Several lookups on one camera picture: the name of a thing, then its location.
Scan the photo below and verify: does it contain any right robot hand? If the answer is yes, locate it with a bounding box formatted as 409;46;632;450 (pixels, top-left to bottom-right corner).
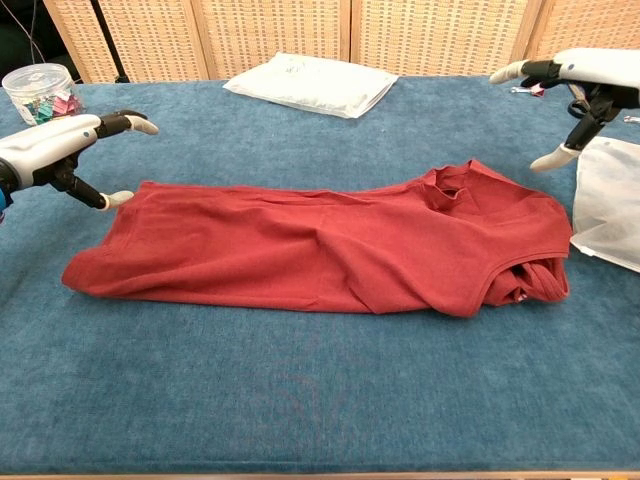
488;48;640;174

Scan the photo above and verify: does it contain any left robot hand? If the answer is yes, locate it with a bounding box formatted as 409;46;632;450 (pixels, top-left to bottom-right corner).
0;109;160;214

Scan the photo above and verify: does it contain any red t-shirt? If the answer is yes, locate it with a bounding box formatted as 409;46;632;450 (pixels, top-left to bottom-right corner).
60;158;574;318

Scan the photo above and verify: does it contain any clear jar of binder clips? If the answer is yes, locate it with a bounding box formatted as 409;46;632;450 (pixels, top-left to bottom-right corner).
1;63;87;126

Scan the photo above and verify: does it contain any frosted plastic bag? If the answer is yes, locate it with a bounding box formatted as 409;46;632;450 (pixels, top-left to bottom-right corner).
569;135;640;274

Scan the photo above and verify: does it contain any wicker folding screen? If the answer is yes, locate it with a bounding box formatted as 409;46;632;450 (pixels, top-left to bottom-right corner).
43;0;640;84

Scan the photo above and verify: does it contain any white labelled plastic bag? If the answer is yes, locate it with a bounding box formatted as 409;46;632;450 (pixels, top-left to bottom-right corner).
222;51;400;120

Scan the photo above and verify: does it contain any blue table cover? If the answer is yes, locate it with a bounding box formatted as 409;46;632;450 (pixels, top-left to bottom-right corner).
0;69;640;476

